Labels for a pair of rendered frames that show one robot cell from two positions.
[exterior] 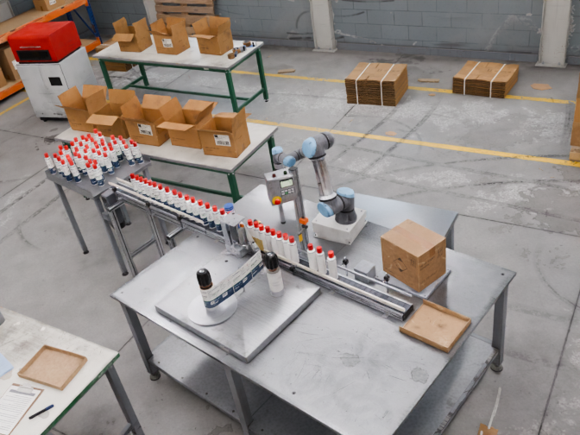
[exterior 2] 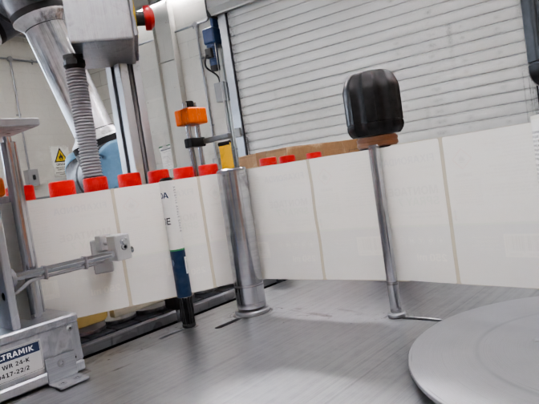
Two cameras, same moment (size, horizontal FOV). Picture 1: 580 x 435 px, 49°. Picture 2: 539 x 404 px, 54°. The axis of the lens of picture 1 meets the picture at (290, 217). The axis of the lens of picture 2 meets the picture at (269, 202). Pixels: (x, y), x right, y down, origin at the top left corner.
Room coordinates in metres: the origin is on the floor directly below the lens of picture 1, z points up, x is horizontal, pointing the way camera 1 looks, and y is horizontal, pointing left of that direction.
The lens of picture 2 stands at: (3.16, 0.91, 1.05)
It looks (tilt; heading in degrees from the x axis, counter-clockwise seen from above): 3 degrees down; 266
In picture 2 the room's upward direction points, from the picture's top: 9 degrees counter-clockwise
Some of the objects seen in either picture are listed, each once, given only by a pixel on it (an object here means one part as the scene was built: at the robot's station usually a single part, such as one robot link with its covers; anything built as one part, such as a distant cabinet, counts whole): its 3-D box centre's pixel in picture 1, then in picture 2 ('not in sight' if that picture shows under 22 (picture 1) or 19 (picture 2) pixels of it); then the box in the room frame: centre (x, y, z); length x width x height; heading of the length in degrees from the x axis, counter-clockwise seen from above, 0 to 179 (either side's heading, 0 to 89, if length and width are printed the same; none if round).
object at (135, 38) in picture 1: (132, 34); not in sight; (8.33, 1.60, 0.97); 0.51 x 0.36 x 0.37; 148
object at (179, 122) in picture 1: (191, 122); not in sight; (5.36, 0.75, 0.96); 0.53 x 0.45 x 0.37; 146
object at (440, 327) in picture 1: (434, 324); not in sight; (2.47, -0.69, 0.85); 0.30 x 0.26 x 0.04; 44
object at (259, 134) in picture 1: (171, 167); not in sight; (5.66, 1.09, 0.39); 2.20 x 0.80 x 0.78; 55
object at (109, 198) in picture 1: (111, 211); not in sight; (4.50, 1.45, 0.71); 0.15 x 0.12 x 0.34; 134
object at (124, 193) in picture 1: (171, 244); not in sight; (4.20, 0.99, 0.47); 1.17 x 0.38 x 0.94; 44
